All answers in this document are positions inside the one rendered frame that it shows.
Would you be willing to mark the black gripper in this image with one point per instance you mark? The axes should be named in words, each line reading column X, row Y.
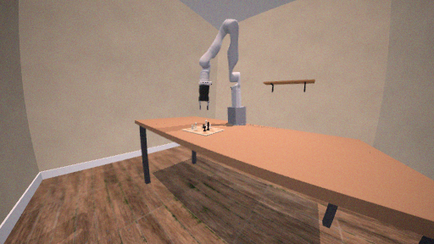
column 204, row 90

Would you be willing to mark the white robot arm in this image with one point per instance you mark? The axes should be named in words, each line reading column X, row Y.
column 230, row 26

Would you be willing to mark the brown and cream chessboard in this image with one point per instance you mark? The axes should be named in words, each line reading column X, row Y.
column 203, row 133

